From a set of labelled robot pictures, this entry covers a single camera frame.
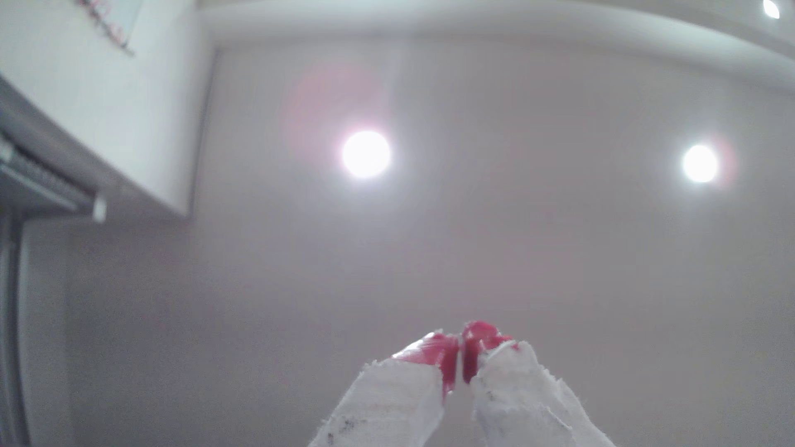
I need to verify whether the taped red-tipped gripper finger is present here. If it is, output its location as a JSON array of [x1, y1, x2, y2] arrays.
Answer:
[[308, 331, 462, 447], [461, 320, 616, 447]]

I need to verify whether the grey window frame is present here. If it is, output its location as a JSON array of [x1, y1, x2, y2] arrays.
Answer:
[[0, 217, 32, 447]]

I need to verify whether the grey blind rail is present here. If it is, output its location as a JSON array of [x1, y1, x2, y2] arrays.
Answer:
[[0, 133, 108, 224]]

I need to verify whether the wall poster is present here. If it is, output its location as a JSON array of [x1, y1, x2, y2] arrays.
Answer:
[[75, 0, 145, 55]]

